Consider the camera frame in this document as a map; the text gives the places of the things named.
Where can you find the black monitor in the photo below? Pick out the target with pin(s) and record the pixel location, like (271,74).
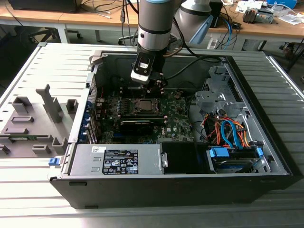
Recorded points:
(47,6)

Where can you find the blue box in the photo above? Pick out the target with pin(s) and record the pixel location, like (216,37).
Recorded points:
(282,2)

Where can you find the black RAM slot row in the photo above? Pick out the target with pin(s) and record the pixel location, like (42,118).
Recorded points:
(142,118)
(129,93)

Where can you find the copper heat sink cooler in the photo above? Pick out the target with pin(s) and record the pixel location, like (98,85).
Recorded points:
(249,15)

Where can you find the silver metal drive cage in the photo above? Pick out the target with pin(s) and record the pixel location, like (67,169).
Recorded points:
(209,97)

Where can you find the silver green CPU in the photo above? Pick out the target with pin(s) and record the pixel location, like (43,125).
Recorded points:
(145,105)

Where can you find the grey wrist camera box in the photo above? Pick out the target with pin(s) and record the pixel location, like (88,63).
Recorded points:
(174,42)

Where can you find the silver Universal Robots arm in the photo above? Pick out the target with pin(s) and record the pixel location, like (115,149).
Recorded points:
(154,23)

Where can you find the black office chair base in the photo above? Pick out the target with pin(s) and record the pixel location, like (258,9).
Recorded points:
(126,39)
(45,33)

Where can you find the black open PC case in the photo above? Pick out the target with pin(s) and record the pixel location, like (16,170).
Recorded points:
(166,192)

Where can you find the round coin battery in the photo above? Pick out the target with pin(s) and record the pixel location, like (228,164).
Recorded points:
(177,95)

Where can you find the black plastic shroud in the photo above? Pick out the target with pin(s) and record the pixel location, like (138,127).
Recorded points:
(178,158)

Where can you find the black graphics card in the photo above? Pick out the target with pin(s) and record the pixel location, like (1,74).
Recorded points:
(136,128)

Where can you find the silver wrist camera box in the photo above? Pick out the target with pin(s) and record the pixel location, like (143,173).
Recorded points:
(142,69)

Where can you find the small grey metal box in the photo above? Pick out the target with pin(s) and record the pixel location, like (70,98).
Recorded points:
(264,16)

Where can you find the grey parts rack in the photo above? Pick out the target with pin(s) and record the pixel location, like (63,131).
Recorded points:
(38,111)

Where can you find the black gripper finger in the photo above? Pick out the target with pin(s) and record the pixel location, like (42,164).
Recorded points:
(162,82)
(150,89)

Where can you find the hard disk blue carrier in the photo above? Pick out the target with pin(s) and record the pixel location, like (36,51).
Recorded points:
(228,164)

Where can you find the blue case latch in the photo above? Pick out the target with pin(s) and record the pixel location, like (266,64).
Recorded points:
(53,162)

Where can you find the black box device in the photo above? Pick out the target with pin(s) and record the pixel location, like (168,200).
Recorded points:
(216,14)

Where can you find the wooden desk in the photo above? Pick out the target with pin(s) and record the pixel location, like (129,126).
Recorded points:
(273,28)

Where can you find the green RAM stick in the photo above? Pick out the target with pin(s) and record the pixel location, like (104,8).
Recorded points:
(26,137)

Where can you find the green motherboard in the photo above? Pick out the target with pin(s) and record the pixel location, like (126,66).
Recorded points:
(178,118)

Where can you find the grey power supply unit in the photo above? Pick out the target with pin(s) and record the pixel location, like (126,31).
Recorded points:
(83,159)

